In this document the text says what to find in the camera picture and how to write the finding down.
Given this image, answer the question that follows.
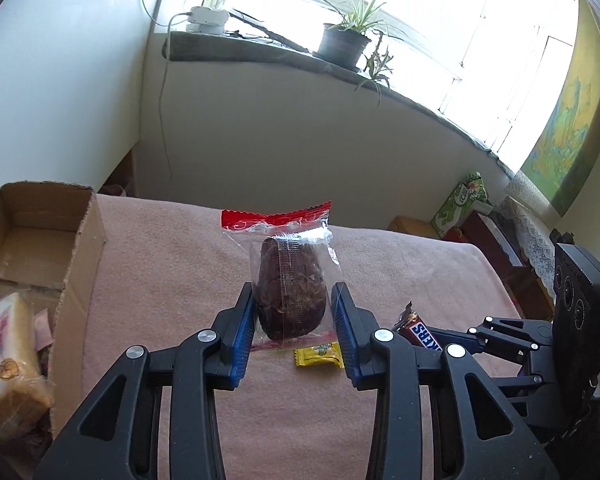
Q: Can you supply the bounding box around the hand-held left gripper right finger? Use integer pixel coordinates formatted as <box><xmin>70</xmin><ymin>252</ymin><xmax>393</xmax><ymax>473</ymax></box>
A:
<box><xmin>330</xmin><ymin>281</ymin><xmax>566</xmax><ymax>480</ymax></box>

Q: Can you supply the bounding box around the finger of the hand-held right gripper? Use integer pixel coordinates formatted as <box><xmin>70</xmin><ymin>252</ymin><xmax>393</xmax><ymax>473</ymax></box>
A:
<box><xmin>427</xmin><ymin>316</ymin><xmax>555</xmax><ymax>361</ymax></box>
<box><xmin>490</xmin><ymin>370</ymin><xmax>588</xmax><ymax>443</ymax></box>

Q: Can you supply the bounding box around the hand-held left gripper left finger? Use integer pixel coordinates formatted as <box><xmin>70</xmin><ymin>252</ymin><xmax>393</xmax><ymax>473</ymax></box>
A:
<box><xmin>32</xmin><ymin>281</ymin><xmax>257</xmax><ymax>480</ymax></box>

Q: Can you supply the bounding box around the brown cake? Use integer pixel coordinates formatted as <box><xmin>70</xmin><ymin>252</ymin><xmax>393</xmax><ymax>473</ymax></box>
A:
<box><xmin>221</xmin><ymin>201</ymin><xmax>345</xmax><ymax>353</ymax></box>

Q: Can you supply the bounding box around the brown chocolate bar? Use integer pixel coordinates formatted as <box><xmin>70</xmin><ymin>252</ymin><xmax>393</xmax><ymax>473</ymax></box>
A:
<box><xmin>392</xmin><ymin>302</ymin><xmax>448</xmax><ymax>353</ymax></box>

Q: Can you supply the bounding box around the brown cardboard box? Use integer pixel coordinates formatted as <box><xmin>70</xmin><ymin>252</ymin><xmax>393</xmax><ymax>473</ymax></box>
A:
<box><xmin>0</xmin><ymin>181</ymin><xmax>108</xmax><ymax>441</ymax></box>

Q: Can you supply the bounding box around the sliced bread packet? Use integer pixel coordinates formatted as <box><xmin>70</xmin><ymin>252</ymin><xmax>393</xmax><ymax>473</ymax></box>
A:
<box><xmin>0</xmin><ymin>292</ymin><xmax>55</xmax><ymax>436</ymax></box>

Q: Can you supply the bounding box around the yellow wrapped candy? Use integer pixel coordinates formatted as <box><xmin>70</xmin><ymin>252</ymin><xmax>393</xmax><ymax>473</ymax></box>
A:
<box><xmin>293</xmin><ymin>342</ymin><xmax>345</xmax><ymax>370</ymax></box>

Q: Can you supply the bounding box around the white lace cloth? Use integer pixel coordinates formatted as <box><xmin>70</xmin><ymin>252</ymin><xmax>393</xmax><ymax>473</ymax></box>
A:
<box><xmin>502</xmin><ymin>170</ymin><xmax>556</xmax><ymax>291</ymax></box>

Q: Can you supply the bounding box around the dark red box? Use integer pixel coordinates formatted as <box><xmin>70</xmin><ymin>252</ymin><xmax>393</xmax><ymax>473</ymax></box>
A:
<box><xmin>442</xmin><ymin>210</ymin><xmax>521</xmax><ymax>271</ymax></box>

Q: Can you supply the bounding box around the small orange cardboard box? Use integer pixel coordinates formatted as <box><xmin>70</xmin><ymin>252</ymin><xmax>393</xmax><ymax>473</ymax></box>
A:
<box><xmin>387</xmin><ymin>216</ymin><xmax>441</xmax><ymax>238</ymax></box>

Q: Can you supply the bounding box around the green tissue box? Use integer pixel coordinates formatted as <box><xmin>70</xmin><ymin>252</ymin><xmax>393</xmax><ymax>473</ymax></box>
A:
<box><xmin>431</xmin><ymin>172</ymin><xmax>493</xmax><ymax>238</ymax></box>

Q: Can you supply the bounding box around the grey window sill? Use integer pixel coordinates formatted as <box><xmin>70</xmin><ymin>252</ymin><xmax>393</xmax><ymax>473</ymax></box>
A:
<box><xmin>162</xmin><ymin>30</ymin><xmax>513</xmax><ymax>181</ymax></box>

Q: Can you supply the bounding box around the potted spider plant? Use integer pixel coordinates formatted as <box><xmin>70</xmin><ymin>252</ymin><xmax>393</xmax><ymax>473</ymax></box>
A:
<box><xmin>297</xmin><ymin>0</ymin><xmax>406</xmax><ymax>106</ymax></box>

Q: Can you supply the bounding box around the white cabinet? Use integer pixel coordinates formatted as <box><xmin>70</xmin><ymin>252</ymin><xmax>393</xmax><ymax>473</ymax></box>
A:
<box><xmin>0</xmin><ymin>0</ymin><xmax>168</xmax><ymax>211</ymax></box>

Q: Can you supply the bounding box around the white power adapter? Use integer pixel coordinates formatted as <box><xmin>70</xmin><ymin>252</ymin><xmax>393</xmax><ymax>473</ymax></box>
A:
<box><xmin>186</xmin><ymin>6</ymin><xmax>228</xmax><ymax>36</ymax></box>

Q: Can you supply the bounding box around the yellow green wall poster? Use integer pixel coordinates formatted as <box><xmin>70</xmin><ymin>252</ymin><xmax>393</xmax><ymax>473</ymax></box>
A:
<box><xmin>520</xmin><ymin>0</ymin><xmax>600</xmax><ymax>216</ymax></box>

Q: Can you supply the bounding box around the white cable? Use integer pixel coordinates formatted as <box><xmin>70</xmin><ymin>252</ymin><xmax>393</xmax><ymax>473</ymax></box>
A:
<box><xmin>135</xmin><ymin>0</ymin><xmax>191</xmax><ymax>178</ymax></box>

